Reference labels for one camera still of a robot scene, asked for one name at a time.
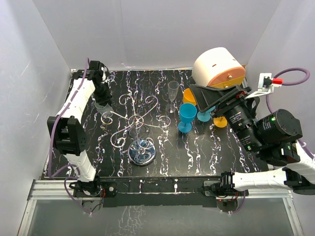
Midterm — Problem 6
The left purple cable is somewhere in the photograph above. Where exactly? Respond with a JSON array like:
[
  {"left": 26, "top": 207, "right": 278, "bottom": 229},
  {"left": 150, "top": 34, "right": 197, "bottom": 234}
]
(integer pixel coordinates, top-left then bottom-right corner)
[{"left": 48, "top": 58, "right": 93, "bottom": 214}]

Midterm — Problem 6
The black front base bar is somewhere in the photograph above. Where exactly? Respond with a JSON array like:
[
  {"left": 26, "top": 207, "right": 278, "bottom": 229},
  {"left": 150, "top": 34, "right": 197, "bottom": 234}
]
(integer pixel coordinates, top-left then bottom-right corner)
[{"left": 100, "top": 176, "right": 220, "bottom": 207}]

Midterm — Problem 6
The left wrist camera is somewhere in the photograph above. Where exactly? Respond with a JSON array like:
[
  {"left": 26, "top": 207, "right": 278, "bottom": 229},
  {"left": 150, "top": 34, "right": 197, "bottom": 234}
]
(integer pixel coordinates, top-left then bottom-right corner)
[{"left": 87, "top": 60, "right": 109, "bottom": 82}]

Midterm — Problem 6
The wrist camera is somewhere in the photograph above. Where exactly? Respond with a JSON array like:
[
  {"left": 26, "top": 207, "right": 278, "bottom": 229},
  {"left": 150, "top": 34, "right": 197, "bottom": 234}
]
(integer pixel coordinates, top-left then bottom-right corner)
[
  {"left": 87, "top": 60, "right": 109, "bottom": 82},
  {"left": 246, "top": 73, "right": 283, "bottom": 99}
]

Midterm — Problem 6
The white and orange appliance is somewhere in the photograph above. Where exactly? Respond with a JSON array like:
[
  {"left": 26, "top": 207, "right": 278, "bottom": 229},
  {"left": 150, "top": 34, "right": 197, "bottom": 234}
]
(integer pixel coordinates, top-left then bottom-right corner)
[{"left": 192, "top": 47, "right": 246, "bottom": 88}]

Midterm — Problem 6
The yellow wine glass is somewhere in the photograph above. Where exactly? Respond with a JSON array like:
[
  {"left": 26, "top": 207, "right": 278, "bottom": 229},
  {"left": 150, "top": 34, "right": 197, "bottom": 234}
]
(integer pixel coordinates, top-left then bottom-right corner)
[
  {"left": 213, "top": 116, "right": 227, "bottom": 128},
  {"left": 183, "top": 88, "right": 196, "bottom": 106}
]

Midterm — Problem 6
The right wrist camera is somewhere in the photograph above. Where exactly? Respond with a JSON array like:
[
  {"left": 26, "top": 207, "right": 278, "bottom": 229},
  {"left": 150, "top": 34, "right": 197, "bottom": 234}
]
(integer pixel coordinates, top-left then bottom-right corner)
[{"left": 246, "top": 73, "right": 283, "bottom": 99}]

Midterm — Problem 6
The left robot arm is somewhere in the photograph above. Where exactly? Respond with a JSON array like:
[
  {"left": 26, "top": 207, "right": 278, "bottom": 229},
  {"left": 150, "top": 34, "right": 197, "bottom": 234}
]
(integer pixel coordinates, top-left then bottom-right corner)
[{"left": 47, "top": 65, "right": 113, "bottom": 196}]

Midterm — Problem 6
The blue wine glass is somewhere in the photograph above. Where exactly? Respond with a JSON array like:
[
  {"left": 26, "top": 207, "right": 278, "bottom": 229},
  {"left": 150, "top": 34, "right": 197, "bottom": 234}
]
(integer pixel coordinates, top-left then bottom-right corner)
[
  {"left": 178, "top": 103, "right": 197, "bottom": 133},
  {"left": 197, "top": 112, "right": 211, "bottom": 122}
]

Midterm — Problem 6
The clear ribbed wine glass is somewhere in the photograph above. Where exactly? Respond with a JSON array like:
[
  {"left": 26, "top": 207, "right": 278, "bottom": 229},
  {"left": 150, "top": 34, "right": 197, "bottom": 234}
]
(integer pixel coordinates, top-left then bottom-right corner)
[{"left": 166, "top": 81, "right": 179, "bottom": 113}]

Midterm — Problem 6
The chrome wire glass rack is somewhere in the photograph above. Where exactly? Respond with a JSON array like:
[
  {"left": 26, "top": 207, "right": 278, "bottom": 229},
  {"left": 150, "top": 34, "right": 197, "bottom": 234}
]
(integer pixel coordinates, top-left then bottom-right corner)
[{"left": 101, "top": 94, "right": 171, "bottom": 166}]

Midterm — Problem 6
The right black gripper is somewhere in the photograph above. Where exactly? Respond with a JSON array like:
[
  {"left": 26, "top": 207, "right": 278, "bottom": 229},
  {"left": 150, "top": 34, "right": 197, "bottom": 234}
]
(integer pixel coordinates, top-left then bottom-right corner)
[{"left": 188, "top": 85, "right": 261, "bottom": 152}]

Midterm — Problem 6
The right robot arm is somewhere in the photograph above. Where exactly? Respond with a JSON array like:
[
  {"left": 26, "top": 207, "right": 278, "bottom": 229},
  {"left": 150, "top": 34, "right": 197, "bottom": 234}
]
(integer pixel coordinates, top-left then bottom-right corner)
[{"left": 190, "top": 85, "right": 315, "bottom": 196}]

